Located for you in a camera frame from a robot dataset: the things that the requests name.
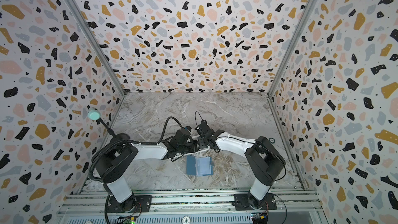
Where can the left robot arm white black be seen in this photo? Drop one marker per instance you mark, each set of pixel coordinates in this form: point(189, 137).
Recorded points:
point(110, 163)

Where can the aluminium rail base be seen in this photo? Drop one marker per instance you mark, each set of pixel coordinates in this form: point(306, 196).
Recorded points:
point(216, 206)

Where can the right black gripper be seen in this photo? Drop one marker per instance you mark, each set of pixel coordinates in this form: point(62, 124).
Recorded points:
point(202, 139)

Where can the black stand with green ball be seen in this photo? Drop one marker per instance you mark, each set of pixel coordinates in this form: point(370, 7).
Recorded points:
point(95, 115)

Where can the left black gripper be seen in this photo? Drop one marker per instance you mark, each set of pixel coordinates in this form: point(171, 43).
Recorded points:
point(195, 146)

